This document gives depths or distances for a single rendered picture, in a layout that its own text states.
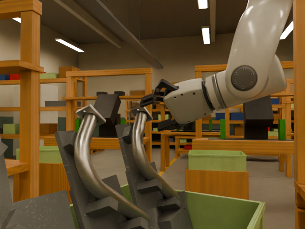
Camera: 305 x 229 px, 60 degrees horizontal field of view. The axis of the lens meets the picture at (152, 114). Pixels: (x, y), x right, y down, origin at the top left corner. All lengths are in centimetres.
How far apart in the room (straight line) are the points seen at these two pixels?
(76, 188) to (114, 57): 1158
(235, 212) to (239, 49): 43
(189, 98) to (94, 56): 1187
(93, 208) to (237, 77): 36
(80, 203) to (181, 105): 31
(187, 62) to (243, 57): 1071
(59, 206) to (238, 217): 46
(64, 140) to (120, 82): 1121
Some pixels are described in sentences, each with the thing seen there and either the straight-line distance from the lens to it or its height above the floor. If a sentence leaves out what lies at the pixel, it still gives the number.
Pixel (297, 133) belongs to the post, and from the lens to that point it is 136.
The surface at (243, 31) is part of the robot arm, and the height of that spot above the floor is 133.
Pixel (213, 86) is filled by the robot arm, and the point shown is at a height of 124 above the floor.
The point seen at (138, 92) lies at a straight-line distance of 1142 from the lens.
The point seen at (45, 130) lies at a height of 94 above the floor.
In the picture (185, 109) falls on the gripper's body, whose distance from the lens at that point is 64.
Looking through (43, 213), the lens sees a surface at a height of 101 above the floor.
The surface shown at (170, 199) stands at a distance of 74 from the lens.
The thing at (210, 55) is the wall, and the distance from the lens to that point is 1123.
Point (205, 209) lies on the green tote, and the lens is 79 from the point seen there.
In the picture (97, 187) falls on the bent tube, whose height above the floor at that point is 104.
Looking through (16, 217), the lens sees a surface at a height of 102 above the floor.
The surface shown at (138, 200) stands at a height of 97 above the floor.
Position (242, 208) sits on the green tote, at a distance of 76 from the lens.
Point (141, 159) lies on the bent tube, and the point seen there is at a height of 107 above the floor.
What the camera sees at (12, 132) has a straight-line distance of 647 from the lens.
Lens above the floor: 117
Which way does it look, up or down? 1 degrees up
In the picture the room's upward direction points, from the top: straight up
